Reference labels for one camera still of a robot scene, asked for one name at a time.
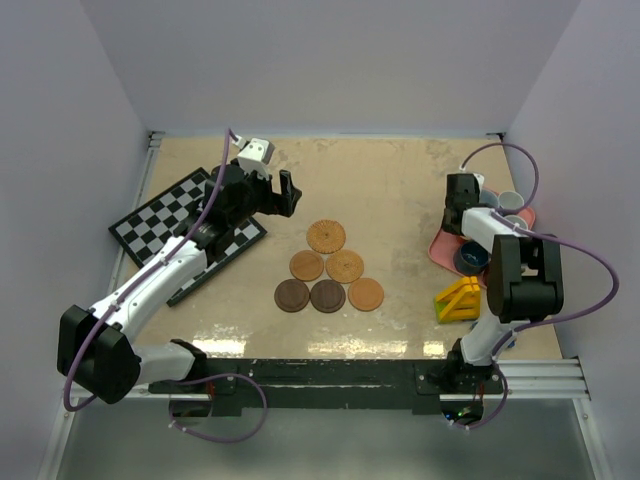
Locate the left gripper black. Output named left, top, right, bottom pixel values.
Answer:
left=229, top=166, right=301, bottom=228

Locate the scalloped light cork coaster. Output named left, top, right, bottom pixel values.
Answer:
left=306, top=219, right=346, bottom=254

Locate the dark blue cup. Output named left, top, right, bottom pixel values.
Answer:
left=453, top=241, right=490, bottom=276

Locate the round light cork coaster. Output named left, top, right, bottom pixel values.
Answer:
left=326, top=249, right=364, bottom=284

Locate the dark brown wooden coaster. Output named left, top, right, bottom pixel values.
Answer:
left=274, top=278, right=310, bottom=313

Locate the light orange wooden coaster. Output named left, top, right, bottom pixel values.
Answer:
left=347, top=278, right=384, bottom=312

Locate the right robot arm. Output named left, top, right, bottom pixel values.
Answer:
left=441, top=173, right=564, bottom=393

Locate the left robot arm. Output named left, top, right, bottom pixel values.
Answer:
left=57, top=161, right=302, bottom=404

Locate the grey white cup upper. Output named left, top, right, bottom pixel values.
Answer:
left=498, top=191, right=525, bottom=214

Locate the grey white cup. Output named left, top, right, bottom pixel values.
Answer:
left=498, top=191, right=525, bottom=214
left=504, top=215, right=529, bottom=230

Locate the grey white cup lower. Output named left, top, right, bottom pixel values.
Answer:
left=504, top=215, right=529, bottom=230

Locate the large white mug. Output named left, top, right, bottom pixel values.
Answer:
left=479, top=189, right=500, bottom=209

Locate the pink tray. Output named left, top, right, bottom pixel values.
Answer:
left=428, top=207, right=536, bottom=276

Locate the yellow green wooden block toy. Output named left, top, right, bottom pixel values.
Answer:
left=434, top=276, right=482, bottom=324

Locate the black white chessboard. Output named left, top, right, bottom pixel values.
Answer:
left=109, top=167, right=267, bottom=307

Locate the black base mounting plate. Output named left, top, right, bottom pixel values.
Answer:
left=149, top=358, right=503, bottom=416

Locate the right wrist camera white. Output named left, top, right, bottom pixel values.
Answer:
left=474, top=173, right=485, bottom=189

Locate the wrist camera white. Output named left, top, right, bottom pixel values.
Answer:
left=474, top=173, right=485, bottom=189
left=233, top=137, right=274, bottom=178

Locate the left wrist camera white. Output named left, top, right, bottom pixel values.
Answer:
left=233, top=137, right=274, bottom=178

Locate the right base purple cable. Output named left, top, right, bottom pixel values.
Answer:
left=447, top=364, right=510, bottom=431

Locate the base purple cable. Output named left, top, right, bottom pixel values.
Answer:
left=167, top=369, right=270, bottom=443
left=447, top=364, right=510, bottom=431

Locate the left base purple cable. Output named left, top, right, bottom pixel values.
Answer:
left=167, top=369, right=270, bottom=443

